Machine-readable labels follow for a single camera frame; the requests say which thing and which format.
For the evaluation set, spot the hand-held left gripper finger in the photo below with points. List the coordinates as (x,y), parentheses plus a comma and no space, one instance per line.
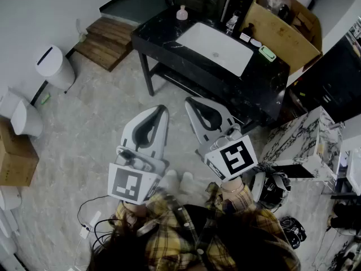
(163,134)
(131,127)

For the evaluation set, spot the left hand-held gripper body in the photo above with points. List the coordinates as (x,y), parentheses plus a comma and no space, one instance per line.
(127,183)

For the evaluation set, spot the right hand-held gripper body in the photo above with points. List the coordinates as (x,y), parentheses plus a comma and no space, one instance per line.
(234,157)

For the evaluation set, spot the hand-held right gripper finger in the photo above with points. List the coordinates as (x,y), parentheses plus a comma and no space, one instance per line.
(225,116)
(194,123)

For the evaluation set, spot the small pink soap bottle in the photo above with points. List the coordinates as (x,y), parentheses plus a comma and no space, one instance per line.
(182,13)

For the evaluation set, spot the person's right forearm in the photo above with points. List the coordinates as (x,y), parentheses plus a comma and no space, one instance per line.
(231,188)

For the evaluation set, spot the person's left forearm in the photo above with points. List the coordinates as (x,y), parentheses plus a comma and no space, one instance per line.
(136,210)

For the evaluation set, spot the black marble vanity table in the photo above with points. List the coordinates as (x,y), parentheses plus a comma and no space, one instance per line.
(262,83)

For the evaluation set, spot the white sink basin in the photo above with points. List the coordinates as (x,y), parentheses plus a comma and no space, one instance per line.
(214,44)

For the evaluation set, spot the person's white shoe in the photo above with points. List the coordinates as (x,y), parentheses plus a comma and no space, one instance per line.
(172,179)
(187,182)

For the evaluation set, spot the grey white headset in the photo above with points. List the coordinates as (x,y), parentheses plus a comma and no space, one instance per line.
(270,185)

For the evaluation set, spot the white power strip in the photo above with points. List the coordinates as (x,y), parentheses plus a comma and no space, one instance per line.
(90,223)

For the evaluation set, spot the marble pattern cabinet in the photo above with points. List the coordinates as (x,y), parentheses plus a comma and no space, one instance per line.
(299,140)

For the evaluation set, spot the yellow plaid shirt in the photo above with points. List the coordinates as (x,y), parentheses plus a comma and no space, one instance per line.
(175,236)

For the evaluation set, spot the green soap dish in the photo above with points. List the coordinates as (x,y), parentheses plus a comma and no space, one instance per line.
(267,53)

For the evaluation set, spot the white oval soap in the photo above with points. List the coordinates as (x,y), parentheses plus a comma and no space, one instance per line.
(256,43)

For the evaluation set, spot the flat white box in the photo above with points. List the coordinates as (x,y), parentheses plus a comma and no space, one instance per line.
(244,36)

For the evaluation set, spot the wooden slat step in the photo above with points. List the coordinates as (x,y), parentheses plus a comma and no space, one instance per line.
(107,47)

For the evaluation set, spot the small green item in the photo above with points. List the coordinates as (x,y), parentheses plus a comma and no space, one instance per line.
(45,98)

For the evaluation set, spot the chrome faucet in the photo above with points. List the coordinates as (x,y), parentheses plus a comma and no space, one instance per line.
(232,21)

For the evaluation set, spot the black headset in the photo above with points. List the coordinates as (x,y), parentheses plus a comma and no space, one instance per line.
(293,231)

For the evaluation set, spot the large open cardboard box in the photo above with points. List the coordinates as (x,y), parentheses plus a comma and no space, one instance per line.
(270,30)

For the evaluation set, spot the white trash bin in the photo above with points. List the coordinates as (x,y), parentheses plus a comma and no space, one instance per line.
(55,66)

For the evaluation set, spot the white toilet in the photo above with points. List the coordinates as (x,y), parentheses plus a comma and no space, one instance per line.
(24,117)

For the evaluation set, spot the black cabinet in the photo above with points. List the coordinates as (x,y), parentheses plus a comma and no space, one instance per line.
(332,78)

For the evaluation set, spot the closed brown cardboard box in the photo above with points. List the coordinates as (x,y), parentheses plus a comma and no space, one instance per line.
(15,159)

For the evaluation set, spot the dark green platform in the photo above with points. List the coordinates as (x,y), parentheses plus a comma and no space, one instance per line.
(135,6)

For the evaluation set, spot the black vanity frame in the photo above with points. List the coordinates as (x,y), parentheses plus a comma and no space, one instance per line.
(146,72)

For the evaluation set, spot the white wall valve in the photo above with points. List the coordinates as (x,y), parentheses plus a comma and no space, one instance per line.
(81,31)

